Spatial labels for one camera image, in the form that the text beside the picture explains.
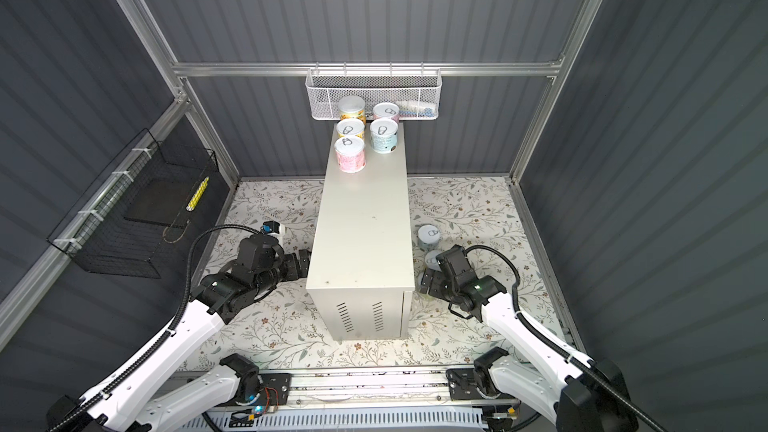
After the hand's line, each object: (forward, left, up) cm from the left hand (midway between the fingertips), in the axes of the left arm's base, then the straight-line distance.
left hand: (299, 256), depth 78 cm
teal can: (-8, -33, +8) cm, 35 cm away
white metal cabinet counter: (-15, -18, +17) cm, 29 cm away
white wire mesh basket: (+74, -39, +5) cm, 84 cm away
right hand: (-6, -37, -10) cm, 39 cm away
